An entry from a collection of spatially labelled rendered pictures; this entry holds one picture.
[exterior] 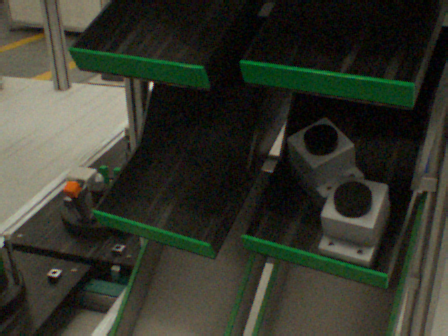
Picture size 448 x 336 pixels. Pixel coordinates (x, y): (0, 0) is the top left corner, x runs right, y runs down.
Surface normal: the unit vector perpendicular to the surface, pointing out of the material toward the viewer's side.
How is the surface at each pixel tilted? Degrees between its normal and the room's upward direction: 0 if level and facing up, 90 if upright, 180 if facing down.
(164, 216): 25
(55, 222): 0
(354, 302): 45
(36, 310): 0
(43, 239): 0
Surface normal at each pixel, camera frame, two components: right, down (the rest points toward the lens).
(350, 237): -0.42, 0.75
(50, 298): -0.02, -0.88
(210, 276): -0.35, -0.33
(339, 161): 0.45, 0.62
